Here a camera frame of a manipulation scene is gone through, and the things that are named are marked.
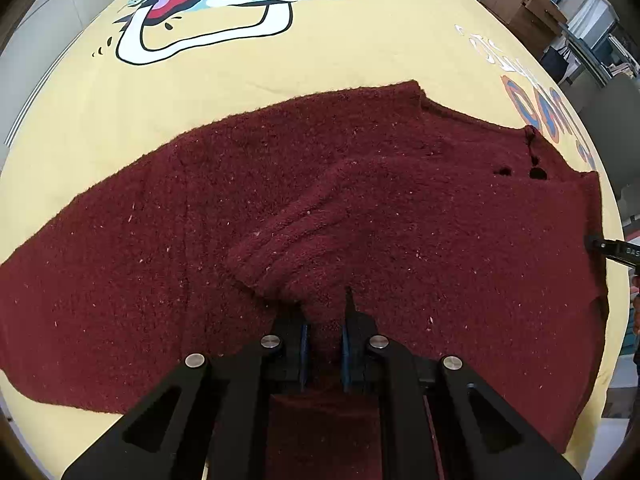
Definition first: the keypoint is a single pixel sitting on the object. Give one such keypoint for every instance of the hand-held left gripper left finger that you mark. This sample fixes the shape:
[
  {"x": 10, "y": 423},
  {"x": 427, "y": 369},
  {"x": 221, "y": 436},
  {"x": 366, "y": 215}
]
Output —
[{"x": 303, "y": 360}]

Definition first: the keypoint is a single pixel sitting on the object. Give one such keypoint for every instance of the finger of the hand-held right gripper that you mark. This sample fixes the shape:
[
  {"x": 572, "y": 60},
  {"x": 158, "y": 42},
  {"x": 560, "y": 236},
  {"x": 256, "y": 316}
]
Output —
[{"x": 612, "y": 249}]

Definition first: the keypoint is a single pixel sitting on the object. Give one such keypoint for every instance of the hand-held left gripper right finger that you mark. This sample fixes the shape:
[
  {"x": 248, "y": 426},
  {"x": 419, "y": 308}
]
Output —
[{"x": 345, "y": 360}]

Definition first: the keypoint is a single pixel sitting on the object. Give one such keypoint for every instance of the maroon knit sweater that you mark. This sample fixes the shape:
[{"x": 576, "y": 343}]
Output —
[{"x": 400, "y": 210}]

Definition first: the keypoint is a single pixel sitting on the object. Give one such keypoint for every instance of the black bag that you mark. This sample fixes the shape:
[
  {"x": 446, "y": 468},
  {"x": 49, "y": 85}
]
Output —
[{"x": 559, "y": 64}]

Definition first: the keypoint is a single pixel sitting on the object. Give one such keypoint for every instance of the brown wooden cabinet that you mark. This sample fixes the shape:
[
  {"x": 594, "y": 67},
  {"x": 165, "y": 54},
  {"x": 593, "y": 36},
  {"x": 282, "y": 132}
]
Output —
[{"x": 525, "y": 10}]

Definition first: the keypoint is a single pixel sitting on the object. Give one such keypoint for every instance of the yellow cartoon printed blanket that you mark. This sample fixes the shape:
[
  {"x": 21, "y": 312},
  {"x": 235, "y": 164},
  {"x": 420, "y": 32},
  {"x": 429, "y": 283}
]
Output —
[{"x": 325, "y": 60}]

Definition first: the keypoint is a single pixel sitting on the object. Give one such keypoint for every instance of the white wardrobe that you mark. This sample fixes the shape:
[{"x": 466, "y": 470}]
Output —
[{"x": 45, "y": 20}]

